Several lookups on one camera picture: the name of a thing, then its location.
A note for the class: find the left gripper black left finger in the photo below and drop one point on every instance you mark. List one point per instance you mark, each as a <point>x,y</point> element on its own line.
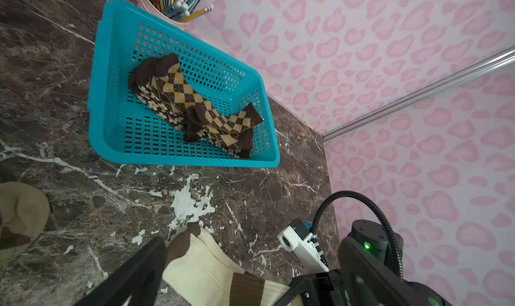
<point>136,282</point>

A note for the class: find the teal plastic basket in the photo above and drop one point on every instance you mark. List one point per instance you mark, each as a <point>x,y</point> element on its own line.
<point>124,130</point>

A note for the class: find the light brown argyle sock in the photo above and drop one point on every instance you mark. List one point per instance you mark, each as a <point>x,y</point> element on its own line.
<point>232,134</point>

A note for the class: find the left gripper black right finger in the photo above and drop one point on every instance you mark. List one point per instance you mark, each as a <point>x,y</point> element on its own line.
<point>367,281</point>

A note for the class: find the pink cup of pencils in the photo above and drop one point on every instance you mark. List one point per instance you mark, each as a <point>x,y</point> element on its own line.
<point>178,13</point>

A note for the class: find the dark brown argyle sock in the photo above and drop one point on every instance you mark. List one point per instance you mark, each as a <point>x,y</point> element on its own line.
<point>165,75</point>

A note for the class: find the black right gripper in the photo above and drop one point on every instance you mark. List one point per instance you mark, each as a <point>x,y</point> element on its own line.
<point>325,288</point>

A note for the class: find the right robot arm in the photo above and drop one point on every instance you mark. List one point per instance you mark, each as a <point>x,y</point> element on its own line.
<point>378,238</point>

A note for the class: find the cream brown striped sock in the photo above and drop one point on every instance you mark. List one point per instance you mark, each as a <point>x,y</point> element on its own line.
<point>200,272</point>

